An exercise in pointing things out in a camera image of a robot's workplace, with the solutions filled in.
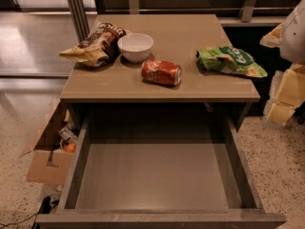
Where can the open grey top drawer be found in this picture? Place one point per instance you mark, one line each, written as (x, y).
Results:
(187, 175)

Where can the red coke can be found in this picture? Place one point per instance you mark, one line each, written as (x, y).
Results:
(161, 72)

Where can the white ceramic bowl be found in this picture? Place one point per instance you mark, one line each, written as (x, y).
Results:
(135, 47)

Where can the orange fruit in box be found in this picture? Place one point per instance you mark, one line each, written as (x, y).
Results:
(70, 148)

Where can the packet in cardboard box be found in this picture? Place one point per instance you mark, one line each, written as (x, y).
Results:
(68, 135)

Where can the green chip bag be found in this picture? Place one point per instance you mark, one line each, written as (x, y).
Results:
(230, 61)

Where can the brown chip bag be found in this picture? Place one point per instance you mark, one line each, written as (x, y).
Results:
(99, 48)

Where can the grey drawer cabinet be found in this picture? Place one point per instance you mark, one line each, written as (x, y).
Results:
(129, 61)

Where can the cardboard box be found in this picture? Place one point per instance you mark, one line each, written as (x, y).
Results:
(50, 162)

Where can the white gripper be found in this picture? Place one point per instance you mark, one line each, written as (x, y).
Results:
(294, 38)

